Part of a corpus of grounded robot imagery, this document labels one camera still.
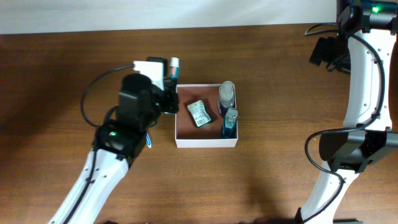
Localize blue white toothbrush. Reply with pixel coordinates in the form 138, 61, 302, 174
146, 132, 152, 148

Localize green toothpaste tube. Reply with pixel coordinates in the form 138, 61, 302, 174
170, 57, 179, 79

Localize green white soap box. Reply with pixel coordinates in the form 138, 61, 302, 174
187, 100, 213, 128

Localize purple foam soap bottle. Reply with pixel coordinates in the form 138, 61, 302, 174
218, 81, 235, 117

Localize blue mouthwash bottle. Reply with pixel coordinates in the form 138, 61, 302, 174
221, 108, 238, 139

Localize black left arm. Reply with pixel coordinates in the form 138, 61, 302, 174
50, 57, 179, 223

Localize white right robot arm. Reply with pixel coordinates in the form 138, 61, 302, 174
295, 1, 397, 223

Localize white box pink inside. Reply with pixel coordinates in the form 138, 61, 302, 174
175, 84, 239, 148

